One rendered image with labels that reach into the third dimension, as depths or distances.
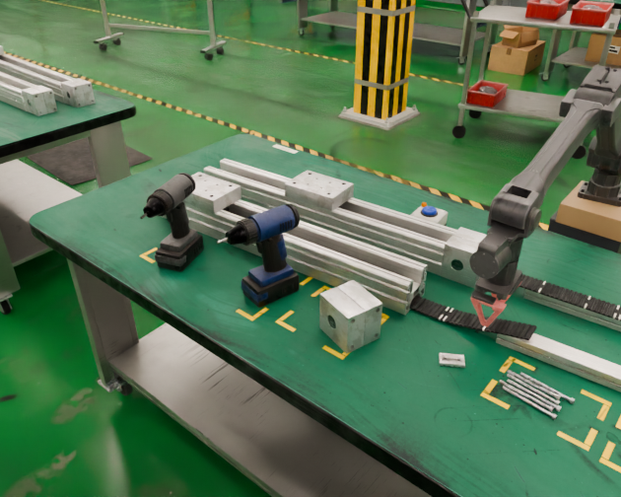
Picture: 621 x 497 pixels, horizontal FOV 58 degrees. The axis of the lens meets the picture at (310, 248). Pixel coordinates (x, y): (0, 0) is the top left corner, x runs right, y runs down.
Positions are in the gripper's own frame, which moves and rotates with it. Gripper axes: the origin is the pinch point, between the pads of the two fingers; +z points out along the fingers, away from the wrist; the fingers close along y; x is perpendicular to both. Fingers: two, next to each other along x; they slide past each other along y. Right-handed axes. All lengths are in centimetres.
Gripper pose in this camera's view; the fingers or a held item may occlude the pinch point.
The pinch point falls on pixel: (491, 313)
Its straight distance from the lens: 126.6
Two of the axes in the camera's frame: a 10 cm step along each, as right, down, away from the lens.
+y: -5.7, 4.4, -6.9
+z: 0.0, 8.5, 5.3
